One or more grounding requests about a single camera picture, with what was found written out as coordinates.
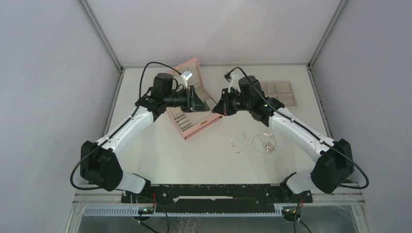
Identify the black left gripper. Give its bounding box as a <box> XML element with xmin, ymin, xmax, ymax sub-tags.
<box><xmin>164</xmin><ymin>86</ymin><xmax>209</xmax><ymax>113</ymax></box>

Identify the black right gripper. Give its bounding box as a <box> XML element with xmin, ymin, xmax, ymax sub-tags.
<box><xmin>212</xmin><ymin>87</ymin><xmax>252</xmax><ymax>117</ymax></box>

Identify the pink jewelry box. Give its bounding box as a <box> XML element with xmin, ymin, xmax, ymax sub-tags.
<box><xmin>167</xmin><ymin>58</ymin><xmax>223</xmax><ymax>140</ymax></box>

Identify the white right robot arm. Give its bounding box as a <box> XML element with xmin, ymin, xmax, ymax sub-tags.
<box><xmin>212</xmin><ymin>72</ymin><xmax>354</xmax><ymax>202</ymax></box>

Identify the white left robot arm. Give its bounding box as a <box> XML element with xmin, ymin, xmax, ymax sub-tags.
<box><xmin>75</xmin><ymin>70</ymin><xmax>209</xmax><ymax>202</ymax></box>

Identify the beige oval watch pillow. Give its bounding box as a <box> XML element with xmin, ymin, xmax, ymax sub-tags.
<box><xmin>206</xmin><ymin>98</ymin><xmax>217</xmax><ymax>111</ymax></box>

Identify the beige divided tray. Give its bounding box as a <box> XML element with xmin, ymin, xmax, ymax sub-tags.
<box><xmin>260</xmin><ymin>81</ymin><xmax>297</xmax><ymax>106</ymax></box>

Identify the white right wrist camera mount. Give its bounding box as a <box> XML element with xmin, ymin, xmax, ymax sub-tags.
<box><xmin>224</xmin><ymin>71</ymin><xmax>241</xmax><ymax>93</ymax></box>

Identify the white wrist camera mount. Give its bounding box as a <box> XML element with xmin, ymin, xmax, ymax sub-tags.
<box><xmin>224</xmin><ymin>71</ymin><xmax>241</xmax><ymax>93</ymax></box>
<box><xmin>180</xmin><ymin>69</ymin><xmax>193</xmax><ymax>87</ymax></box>

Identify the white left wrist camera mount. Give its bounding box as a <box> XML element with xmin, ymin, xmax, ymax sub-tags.
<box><xmin>180</xmin><ymin>69</ymin><xmax>193</xmax><ymax>87</ymax></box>

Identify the silver hoop necklace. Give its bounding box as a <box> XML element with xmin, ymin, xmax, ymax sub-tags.
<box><xmin>252</xmin><ymin>132</ymin><xmax>277</xmax><ymax>154</ymax></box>

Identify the black left camera cable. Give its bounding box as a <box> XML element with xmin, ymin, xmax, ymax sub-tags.
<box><xmin>70</xmin><ymin>61</ymin><xmax>182</xmax><ymax>191</ymax></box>

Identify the black camera cable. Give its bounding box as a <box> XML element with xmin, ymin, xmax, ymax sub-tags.
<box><xmin>70</xmin><ymin>61</ymin><xmax>182</xmax><ymax>191</ymax></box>
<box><xmin>224</xmin><ymin>67</ymin><xmax>370</xmax><ymax>190</ymax></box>

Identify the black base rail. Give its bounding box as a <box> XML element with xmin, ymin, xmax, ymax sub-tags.
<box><xmin>121</xmin><ymin>184</ymin><xmax>313</xmax><ymax>204</ymax></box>

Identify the white slotted cable duct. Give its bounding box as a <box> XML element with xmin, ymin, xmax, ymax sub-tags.
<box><xmin>83</xmin><ymin>205</ymin><xmax>284</xmax><ymax>217</ymax></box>

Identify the black right camera cable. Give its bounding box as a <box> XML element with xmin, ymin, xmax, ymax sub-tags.
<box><xmin>224</xmin><ymin>67</ymin><xmax>370</xmax><ymax>190</ymax></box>

